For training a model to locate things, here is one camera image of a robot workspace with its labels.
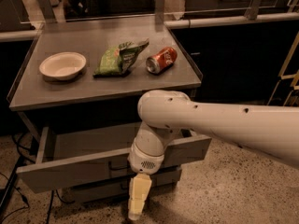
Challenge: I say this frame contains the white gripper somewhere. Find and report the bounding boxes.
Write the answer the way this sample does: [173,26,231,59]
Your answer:
[128,144,164,220]

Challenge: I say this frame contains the grey top drawer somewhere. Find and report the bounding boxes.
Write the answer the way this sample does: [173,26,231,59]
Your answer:
[16,121,213,194]

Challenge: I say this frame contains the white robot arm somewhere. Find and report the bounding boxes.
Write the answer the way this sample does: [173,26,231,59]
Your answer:
[128,90,299,220]

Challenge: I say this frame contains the grey drawer cabinet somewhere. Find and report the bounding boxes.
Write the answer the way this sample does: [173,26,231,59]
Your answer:
[7,14,204,203]

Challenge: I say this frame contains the red soda can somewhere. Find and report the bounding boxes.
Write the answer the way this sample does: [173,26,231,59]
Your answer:
[146,47,178,75]

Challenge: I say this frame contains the black tripod leg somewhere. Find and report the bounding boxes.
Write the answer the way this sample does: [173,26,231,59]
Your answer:
[0,157,24,216]

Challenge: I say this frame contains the green chip bag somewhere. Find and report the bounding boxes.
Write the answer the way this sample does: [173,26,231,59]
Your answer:
[93,39,150,77]

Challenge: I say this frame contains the white bowl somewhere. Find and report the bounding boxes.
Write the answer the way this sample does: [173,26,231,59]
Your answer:
[39,52,87,81]

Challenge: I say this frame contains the black floor cable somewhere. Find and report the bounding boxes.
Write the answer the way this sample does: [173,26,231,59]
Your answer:
[0,133,69,224]

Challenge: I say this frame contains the white horizontal rail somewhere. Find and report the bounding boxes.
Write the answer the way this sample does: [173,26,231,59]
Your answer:
[164,12,299,29]

